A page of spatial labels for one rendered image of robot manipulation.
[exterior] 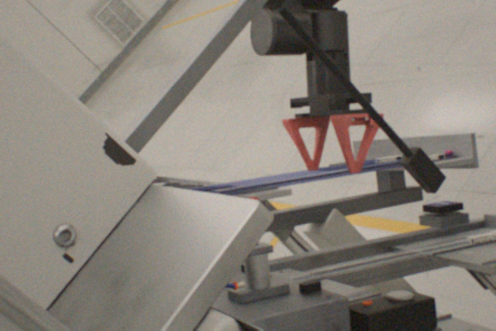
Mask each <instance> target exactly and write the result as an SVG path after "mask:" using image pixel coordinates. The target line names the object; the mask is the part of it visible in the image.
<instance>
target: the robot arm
mask: <svg viewBox="0 0 496 331"><path fill-rule="evenodd" d="M339 1H340V0H286V1H285V2H284V4H283V5H285V7H286V8H287V9H288V10H289V11H291V13H292V14H293V15H294V16H295V17H296V19H297V20H298V21H299V22H300V23H301V25H302V26H303V27H304V28H305V29H307V31H308V32H309V34H310V35H311V36H312V38H313V39H314V40H315V41H316V42H317V43H318V45H319V46H320V47H321V48H322V49H323V50H324V51H325V52H326V53H327V54H328V55H329V57H330V58H331V59H332V60H333V61H334V64H335V65H336V66H338V67H339V68H340V70H341V71H342V72H343V73H344V74H345V75H346V76H347V78H348V79H349V80H350V54H349V53H348V52H349V43H350V35H348V34H349V20H348V13H345V11H339V10H338V7H333V6H334V5H336V4H337V3H338V2H339ZM283 5H282V6H281V7H283ZM278 11H279V9H278V10H276V11H273V12H272V11H271V10H269V8H268V7H267V5H266V4H264V5H263V8H262V9H260V10H259V11H258V13H257V14H256V15H255V16H254V17H253V19H252V20H251V26H250V40H251V44H252V48H253V50H254V52H255V53H256V54H257V55H259V56H301V55H303V54H305V69H306V84H307V97H301V98H289V100H290V109H302V108H303V107H309V108H310V113H298V114H295V119H282V121H283V125H284V128H285V129H286V130H287V132H288V134H289V136H290V137H291V140H292V141H293V143H294V144H295V145H296V147H297V148H298V151H299V153H300V155H301V158H302V160H303V161H304V163H305V166H306V167H307V169H308V171H317V170H318V169H319V164H320V160H321V157H322V151H323V147H324V143H326V137H327V133H328V129H329V124H330V116H331V121H332V125H333V128H334V130H335V133H336V137H337V140H338V143H339V144H340V146H341V149H342V152H343V156H344V159H345V161H346V165H347V167H348V170H349V173H350V174H359V173H360V172H361V170H362V166H363V163H364V161H365V158H366V155H367V154H368V151H369V149H370V146H371V144H372V142H373V141H374V137H375V135H376V133H377V131H378V129H379V127H378V126H377V124H376V122H375V121H373V120H372V118H371V117H370V116H369V115H368V114H367V113H365V111H364V110H363V109H354V110H350V104H356V103H358V102H357V101H356V100H355V99H354V98H353V97H352V96H351V95H350V94H349V93H348V91H347V90H346V89H345V88H344V87H343V86H342V85H341V83H340V82H339V81H337V80H336V79H335V76H334V75H333V74H332V73H331V72H330V71H329V69H328V68H327V67H326V66H325V65H324V63H322V62H321V61H320V59H318V57H317V56H316V55H315V54H314V53H313V52H312V50H311V49H310V48H309V47H308V45H306V44H305V42H304V41H303V40H302V39H301V38H300V36H299V35H298V34H297V33H296V32H295V30H294V29H293V28H292V27H291V26H289V25H288V23H287V22H286V21H285V20H284V18H283V17H282V15H281V14H280V13H279V12H278ZM350 126H365V130H364V133H363V138H362V141H361V144H360V149H359V152H358V155H357V159H356V160H355V158H354V155H353V151H352V148H351V143H350V133H349V127H350ZM312 127H315V149H314V153H313V159H311V157H310V155H308V151H307V148H306V146H305V143H304V141H303V139H302V136H301V134H300V131H299V130H300V128H312Z"/></svg>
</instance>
